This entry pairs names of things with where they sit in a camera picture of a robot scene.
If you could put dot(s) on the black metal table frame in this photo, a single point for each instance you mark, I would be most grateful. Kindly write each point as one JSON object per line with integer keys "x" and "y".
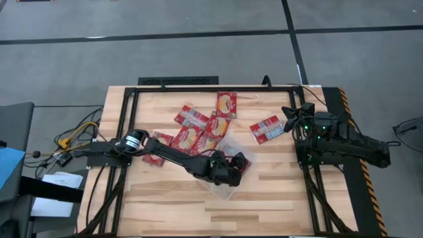
{"x": 211, "y": 89}

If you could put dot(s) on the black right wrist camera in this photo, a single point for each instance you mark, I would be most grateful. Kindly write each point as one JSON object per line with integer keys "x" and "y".
{"x": 309, "y": 109}

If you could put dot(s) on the small black power adapter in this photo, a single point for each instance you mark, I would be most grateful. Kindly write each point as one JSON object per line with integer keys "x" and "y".
{"x": 64, "y": 159}

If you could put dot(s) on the blue sheet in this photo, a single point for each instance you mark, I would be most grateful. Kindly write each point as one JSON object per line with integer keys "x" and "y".
{"x": 10, "y": 165}

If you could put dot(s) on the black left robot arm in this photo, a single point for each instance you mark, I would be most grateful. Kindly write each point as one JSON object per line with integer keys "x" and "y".
{"x": 172, "y": 153}

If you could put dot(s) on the clear plastic bin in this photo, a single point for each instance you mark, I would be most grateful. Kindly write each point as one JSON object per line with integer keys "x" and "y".
{"x": 224, "y": 193}

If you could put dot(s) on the red popcorn bag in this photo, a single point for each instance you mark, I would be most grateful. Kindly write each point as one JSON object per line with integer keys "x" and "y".
{"x": 191, "y": 115}
{"x": 163, "y": 137}
{"x": 226, "y": 104}
{"x": 205, "y": 145}
{"x": 218, "y": 127}
{"x": 186, "y": 139}
{"x": 267, "y": 130}

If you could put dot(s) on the black round knob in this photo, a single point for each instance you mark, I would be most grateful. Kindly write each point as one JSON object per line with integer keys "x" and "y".
{"x": 36, "y": 154}

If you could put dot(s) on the black floor vent grille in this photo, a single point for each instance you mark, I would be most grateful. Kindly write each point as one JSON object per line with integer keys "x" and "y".
{"x": 178, "y": 80}

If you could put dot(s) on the white paper sheet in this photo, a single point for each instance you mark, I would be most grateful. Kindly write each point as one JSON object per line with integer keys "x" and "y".
{"x": 62, "y": 180}
{"x": 51, "y": 207}

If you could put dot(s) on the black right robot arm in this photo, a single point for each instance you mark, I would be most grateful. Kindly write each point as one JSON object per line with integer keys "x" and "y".
{"x": 357, "y": 145}

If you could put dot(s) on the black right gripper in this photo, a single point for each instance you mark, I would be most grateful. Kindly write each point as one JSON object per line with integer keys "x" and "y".
{"x": 305, "y": 121}

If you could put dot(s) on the black hazard-striped platform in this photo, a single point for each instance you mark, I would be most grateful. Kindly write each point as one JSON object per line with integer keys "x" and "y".
{"x": 357, "y": 198}

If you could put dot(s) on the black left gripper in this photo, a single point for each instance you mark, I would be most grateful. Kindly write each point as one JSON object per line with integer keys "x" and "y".
{"x": 224, "y": 173}

